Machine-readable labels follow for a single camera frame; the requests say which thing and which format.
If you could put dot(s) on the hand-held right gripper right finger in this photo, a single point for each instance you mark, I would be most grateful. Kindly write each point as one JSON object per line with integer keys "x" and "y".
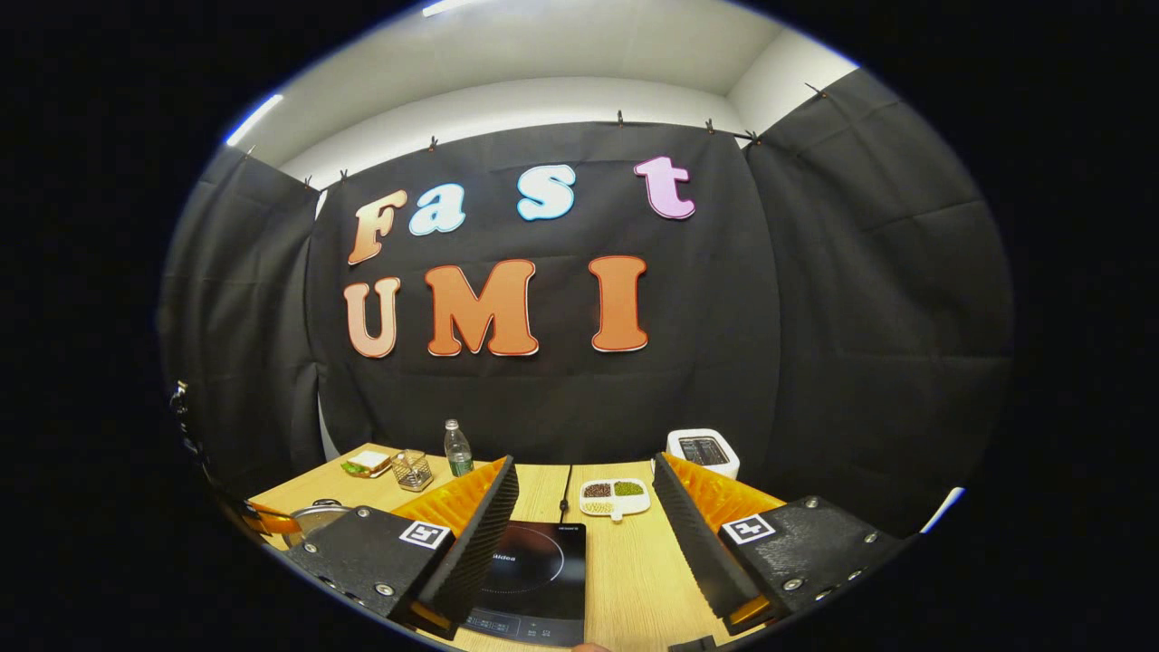
{"x": 697, "y": 543}

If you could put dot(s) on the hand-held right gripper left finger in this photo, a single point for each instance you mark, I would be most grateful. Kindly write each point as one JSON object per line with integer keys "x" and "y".
{"x": 475, "y": 543}

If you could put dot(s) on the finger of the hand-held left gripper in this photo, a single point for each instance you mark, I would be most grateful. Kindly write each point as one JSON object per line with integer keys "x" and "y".
{"x": 270, "y": 522}

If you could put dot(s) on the black induction cooktop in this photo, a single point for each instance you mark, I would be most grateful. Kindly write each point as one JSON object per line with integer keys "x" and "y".
{"x": 543, "y": 580}

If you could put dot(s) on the white toaster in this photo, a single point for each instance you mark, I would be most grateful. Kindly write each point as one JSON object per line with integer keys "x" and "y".
{"x": 704, "y": 448}

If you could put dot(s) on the white divided dish of beans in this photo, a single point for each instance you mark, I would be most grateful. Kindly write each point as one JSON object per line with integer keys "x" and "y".
{"x": 614, "y": 496}

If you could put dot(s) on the clear plastic water bottle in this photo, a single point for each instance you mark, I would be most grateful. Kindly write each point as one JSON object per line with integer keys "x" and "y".
{"x": 458, "y": 448}

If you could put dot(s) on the sandwich with lettuce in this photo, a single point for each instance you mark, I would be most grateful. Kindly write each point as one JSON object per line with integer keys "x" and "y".
{"x": 367, "y": 462}

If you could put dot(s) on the black backdrop cloth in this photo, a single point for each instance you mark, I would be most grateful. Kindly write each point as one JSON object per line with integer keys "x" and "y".
{"x": 706, "y": 380}

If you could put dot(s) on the row of backdrop clips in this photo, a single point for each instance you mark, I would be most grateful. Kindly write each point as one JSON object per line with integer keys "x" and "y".
{"x": 620, "y": 119}

